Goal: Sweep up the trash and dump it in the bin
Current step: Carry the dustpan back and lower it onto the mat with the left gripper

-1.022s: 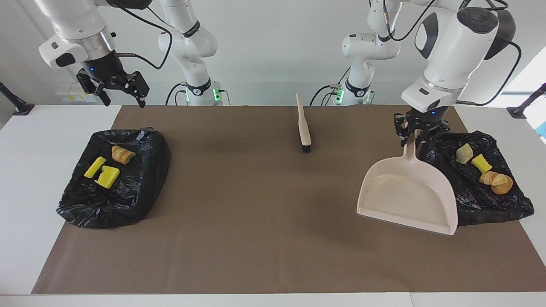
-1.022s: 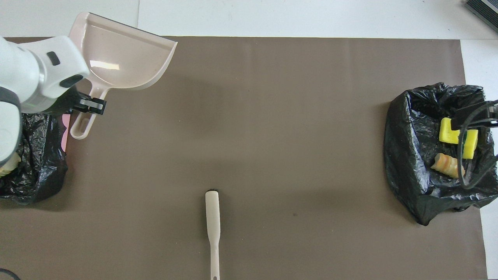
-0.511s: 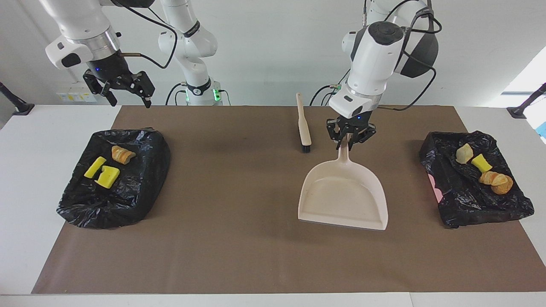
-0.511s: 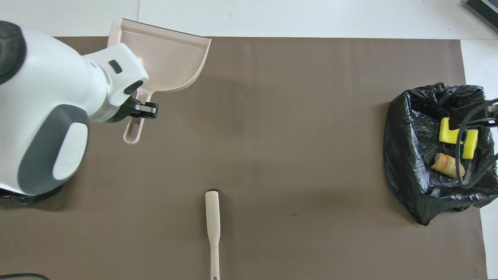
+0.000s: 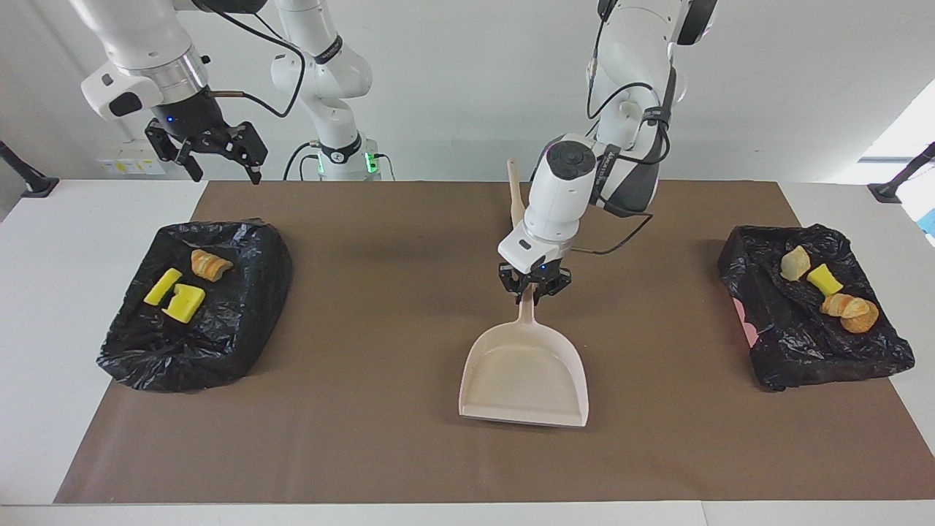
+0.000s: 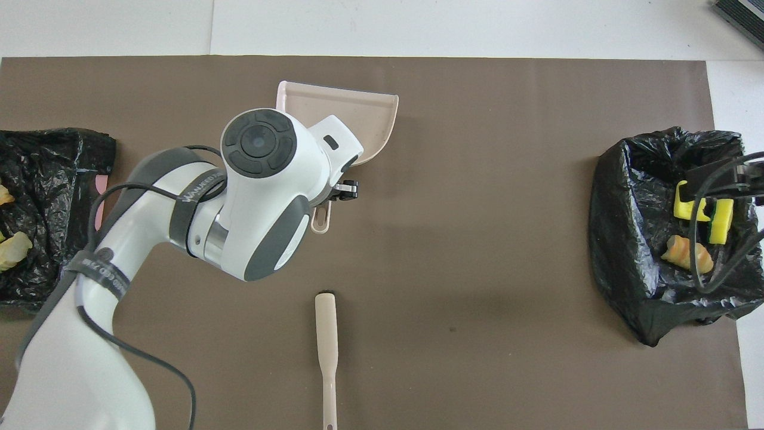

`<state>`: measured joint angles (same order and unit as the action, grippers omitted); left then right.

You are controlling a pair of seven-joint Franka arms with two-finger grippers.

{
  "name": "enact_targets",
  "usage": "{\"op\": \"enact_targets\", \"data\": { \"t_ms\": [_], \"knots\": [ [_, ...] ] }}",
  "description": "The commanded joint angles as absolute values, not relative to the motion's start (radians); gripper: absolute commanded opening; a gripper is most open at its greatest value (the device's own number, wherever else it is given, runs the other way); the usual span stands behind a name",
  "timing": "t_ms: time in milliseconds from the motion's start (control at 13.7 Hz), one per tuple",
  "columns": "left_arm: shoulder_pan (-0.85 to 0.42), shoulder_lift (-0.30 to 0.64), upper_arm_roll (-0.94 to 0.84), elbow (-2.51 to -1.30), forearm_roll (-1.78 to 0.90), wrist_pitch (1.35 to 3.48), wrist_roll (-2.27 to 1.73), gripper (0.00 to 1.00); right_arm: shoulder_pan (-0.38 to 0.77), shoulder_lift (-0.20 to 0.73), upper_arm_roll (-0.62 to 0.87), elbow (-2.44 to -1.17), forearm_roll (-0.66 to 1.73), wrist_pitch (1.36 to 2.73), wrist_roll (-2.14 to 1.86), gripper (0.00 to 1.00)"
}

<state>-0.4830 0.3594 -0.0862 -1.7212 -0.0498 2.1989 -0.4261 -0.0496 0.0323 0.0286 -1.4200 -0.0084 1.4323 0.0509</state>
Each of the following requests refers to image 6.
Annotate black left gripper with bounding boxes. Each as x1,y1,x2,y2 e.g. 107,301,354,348
327,152,363,203

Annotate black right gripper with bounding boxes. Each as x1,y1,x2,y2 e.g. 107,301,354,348
682,156,764,207

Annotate beige plastic dustpan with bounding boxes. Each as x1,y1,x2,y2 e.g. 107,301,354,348
276,81,400,234

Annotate beige hand brush black bristles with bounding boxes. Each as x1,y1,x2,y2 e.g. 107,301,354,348
315,291,340,430

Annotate black bag lined pink bin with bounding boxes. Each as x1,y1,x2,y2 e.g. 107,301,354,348
0,127,117,315

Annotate pale crumpled trash lump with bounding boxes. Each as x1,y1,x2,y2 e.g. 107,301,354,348
0,231,34,273

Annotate notched yellow sponge piece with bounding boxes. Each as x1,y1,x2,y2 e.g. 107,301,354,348
673,180,712,223

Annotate yellow sponge wedge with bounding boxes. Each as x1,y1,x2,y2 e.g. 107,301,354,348
708,198,735,245

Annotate striped orange bread piece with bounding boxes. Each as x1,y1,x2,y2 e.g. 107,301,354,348
660,234,715,275

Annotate brown table mat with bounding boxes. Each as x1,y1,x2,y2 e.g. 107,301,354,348
0,57,750,430

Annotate dark grey ribbed box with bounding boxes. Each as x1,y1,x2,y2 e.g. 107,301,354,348
711,0,764,51

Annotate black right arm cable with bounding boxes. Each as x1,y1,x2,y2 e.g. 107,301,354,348
689,151,764,294

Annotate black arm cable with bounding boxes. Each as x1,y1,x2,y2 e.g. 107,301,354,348
76,145,229,430
689,151,764,294

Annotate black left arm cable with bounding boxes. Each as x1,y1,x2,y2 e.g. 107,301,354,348
76,145,229,430

